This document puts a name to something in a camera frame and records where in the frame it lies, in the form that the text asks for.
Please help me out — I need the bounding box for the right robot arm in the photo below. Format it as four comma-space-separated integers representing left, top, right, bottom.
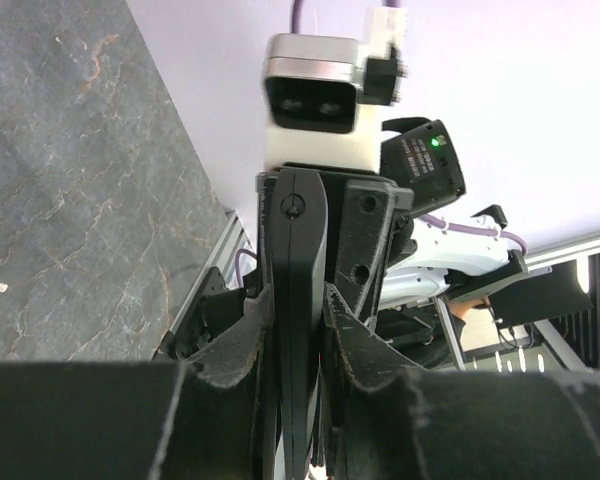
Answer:
258, 117, 527, 331

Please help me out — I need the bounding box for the black remote control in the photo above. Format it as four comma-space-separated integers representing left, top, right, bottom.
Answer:
267, 169, 328, 479

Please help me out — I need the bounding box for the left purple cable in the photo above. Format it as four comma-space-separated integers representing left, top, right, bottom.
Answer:
232, 247, 259, 289

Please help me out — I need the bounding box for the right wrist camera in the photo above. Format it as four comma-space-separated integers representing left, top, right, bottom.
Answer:
263, 1, 407, 173

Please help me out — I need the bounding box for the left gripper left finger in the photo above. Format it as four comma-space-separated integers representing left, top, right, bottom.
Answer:
0, 291, 276, 479

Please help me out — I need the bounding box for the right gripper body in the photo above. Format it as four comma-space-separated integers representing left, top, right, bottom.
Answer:
253, 162, 415, 326

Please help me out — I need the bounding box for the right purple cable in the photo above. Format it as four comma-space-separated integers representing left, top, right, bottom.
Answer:
289, 0, 529, 256

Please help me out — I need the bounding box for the purple cable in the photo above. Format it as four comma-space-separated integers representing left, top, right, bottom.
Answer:
289, 0, 529, 256
232, 247, 259, 289

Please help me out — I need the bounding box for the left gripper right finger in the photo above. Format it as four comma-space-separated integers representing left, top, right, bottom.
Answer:
323, 285, 600, 479

